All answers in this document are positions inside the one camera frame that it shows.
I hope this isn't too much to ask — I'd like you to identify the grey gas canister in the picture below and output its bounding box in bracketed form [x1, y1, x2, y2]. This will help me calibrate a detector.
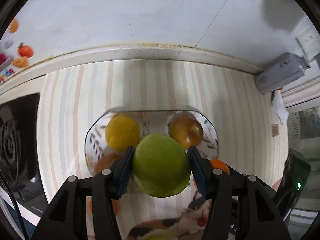
[255, 52, 310, 94]

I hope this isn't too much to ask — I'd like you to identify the green apple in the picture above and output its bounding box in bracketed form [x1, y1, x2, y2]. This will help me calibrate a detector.
[146, 235, 167, 240]
[132, 134, 190, 198]

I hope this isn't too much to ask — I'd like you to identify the colourful wall sticker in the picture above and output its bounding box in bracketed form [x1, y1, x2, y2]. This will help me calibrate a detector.
[1, 18, 34, 85]

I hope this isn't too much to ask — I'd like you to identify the black gas stove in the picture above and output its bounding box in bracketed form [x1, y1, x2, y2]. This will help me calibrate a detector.
[1, 93, 48, 210]

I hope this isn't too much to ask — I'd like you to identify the orange tangerine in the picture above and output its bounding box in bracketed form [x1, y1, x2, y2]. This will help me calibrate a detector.
[210, 159, 230, 175]
[94, 153, 121, 175]

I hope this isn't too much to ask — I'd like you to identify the striped cat table mat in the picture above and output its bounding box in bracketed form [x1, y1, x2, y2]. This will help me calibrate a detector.
[36, 59, 290, 240]

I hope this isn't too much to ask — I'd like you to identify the floral ceramic plate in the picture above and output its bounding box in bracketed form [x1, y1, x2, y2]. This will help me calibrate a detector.
[85, 110, 219, 176]

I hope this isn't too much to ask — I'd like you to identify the brown passion fruit back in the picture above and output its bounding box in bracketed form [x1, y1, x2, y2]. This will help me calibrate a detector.
[169, 116, 203, 150]

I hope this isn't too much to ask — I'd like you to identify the white wall socket panel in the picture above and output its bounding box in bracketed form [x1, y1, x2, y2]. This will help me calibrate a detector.
[295, 27, 319, 62]

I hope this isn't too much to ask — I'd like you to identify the small brown card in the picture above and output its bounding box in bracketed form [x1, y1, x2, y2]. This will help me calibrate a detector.
[271, 124, 279, 137]

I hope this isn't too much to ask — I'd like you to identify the white folded cloth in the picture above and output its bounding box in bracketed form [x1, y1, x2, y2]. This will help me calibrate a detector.
[271, 90, 289, 124]

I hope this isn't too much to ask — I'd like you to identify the yellow lemon back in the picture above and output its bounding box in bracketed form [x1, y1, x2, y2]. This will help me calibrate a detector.
[105, 115, 140, 152]

